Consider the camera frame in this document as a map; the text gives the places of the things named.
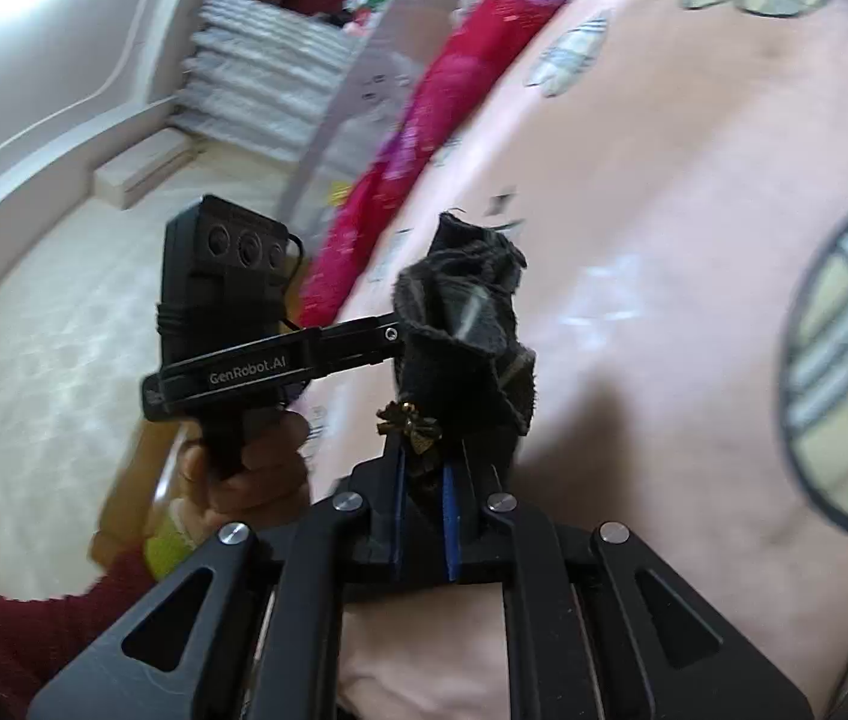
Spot person's left hand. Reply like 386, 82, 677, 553
167, 411, 314, 550

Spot grey curved pole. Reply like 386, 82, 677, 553
277, 0, 470, 241

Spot black pants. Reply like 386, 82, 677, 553
374, 211, 543, 515

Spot stack of grey folded mats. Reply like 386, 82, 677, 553
178, 0, 368, 175

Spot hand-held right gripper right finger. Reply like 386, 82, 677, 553
442, 461, 834, 720

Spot person's left forearm red sleeve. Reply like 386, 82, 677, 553
0, 529, 170, 720

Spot wooden bed frame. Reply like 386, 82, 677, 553
92, 420, 196, 567

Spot pink plaid-heart bed sheet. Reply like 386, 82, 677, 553
304, 0, 848, 720

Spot yellow-green object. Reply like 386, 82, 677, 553
143, 508, 198, 580

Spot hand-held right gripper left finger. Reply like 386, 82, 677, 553
26, 454, 406, 720

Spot white step block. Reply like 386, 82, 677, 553
92, 126, 197, 209

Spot red floral blanket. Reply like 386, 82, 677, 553
296, 0, 620, 331

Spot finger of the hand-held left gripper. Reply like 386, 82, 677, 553
317, 316, 406, 378

